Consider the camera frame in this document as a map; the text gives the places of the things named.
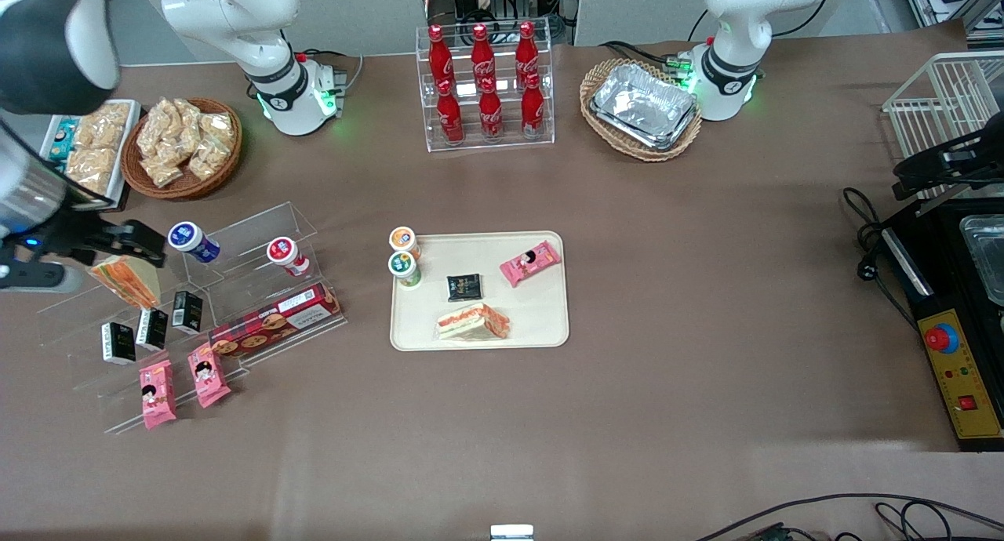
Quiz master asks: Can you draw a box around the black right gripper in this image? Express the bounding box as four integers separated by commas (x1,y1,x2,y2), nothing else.
0,208,168,268

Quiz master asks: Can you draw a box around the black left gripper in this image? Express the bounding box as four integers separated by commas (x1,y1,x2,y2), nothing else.
893,129,1004,201

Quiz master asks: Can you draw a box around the triangular sandwich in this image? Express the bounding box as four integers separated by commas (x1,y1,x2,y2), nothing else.
435,302,512,342
89,247,162,309

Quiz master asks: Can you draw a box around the cream plastic tray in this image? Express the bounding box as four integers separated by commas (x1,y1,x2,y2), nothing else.
390,230,570,352

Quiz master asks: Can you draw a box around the blue-capped white bottle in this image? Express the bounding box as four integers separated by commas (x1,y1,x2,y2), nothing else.
169,221,222,264

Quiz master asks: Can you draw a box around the clear bag of crackers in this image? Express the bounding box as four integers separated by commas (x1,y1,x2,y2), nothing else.
200,111,237,147
157,98,202,136
141,155,186,188
136,122,178,162
188,137,233,180

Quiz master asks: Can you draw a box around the small black carton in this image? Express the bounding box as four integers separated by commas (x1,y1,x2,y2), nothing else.
136,308,169,351
100,321,136,366
171,290,204,336

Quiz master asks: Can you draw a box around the clear peanut brittle pack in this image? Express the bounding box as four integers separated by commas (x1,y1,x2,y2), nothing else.
78,102,131,151
64,147,120,198

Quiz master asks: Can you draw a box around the steel food container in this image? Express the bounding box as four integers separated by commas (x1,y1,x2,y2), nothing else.
959,214,1004,307

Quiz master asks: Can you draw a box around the white rectangular bin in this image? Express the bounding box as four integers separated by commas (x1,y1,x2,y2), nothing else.
39,100,142,214

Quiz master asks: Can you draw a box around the clear acrylic step stand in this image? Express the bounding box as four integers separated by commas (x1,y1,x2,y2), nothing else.
182,202,346,346
35,274,252,436

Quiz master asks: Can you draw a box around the dark brown wicker basket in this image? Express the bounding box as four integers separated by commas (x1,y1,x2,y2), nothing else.
122,96,242,201

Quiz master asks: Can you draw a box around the teal snack pack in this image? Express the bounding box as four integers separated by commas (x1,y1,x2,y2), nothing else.
50,120,79,162

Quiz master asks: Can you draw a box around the pink snack pack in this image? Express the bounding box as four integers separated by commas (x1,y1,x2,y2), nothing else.
187,343,232,408
500,240,562,289
140,359,178,430

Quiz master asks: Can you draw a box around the red-capped white bottle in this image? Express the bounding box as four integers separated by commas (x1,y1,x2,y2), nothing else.
267,237,311,278

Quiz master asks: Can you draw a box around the red cookie box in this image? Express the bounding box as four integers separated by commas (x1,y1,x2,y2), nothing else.
209,282,344,360

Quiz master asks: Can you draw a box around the red emergency stop button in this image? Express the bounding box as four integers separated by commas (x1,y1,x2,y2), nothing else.
924,321,961,355

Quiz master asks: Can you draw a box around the orange-lidded cup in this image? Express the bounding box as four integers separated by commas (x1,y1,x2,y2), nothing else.
390,227,422,261

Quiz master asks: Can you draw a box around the green-lidded cup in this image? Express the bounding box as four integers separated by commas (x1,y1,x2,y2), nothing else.
387,251,423,289

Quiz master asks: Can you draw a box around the aluminium foil container stack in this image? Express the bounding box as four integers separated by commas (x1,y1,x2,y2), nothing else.
590,63,699,151

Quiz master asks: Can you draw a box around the light wicker basket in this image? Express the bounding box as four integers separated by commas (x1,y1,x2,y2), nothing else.
580,58,703,162

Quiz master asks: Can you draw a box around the black snack packet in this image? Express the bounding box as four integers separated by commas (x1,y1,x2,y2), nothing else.
446,273,483,303

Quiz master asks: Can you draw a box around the red cola bottle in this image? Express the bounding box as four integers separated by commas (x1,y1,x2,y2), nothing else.
521,72,546,136
478,77,504,140
427,25,454,87
436,78,465,144
515,21,540,83
471,24,497,87

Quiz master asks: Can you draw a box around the clear acrylic bottle rack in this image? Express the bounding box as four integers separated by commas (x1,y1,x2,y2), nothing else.
416,25,555,153

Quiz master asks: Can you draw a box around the steel lever handle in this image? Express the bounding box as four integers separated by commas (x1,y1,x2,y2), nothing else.
882,227,934,297

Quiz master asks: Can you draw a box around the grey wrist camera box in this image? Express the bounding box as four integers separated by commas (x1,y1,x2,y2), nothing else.
0,262,87,293

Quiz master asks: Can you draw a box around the white wire rack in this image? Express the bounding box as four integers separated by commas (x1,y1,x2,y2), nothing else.
882,51,1004,205

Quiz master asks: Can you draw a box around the black power cable with plug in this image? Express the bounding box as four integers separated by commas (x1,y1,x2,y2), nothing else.
842,187,919,330

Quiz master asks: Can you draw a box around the grey cable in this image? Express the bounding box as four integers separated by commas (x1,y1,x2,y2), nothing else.
302,49,366,95

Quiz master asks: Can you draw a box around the black cable bundle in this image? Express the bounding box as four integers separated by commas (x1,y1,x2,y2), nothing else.
600,39,691,73

